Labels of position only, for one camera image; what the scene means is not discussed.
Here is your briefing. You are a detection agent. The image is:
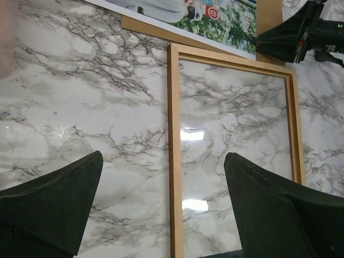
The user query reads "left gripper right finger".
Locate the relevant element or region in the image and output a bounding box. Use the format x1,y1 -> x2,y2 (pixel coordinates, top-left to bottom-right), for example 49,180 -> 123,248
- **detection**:
224,153 -> 343,257

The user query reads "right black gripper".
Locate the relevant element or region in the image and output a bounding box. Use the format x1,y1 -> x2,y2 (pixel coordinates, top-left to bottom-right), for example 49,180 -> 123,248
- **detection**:
255,1 -> 343,67

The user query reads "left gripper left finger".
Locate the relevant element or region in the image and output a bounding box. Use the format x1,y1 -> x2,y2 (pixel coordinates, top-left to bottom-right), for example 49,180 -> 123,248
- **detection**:
1,151 -> 103,257

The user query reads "brown frame backing board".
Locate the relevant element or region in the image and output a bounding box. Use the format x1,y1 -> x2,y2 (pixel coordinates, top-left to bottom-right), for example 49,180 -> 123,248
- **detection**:
121,1 -> 284,66

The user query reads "photo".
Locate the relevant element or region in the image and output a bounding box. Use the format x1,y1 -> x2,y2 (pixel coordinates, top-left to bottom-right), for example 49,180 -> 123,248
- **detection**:
92,0 -> 256,59

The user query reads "clear acrylic glass sheet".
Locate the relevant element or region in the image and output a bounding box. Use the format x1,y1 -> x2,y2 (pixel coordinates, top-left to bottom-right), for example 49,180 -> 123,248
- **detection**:
180,60 -> 292,257

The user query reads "brown wooden picture frame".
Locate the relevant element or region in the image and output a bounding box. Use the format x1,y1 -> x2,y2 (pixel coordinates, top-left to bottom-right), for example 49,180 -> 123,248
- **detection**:
167,43 -> 306,257

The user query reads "pink plastic storage box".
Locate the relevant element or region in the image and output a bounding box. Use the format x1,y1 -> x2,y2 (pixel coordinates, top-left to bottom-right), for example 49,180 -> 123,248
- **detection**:
1,0 -> 19,78

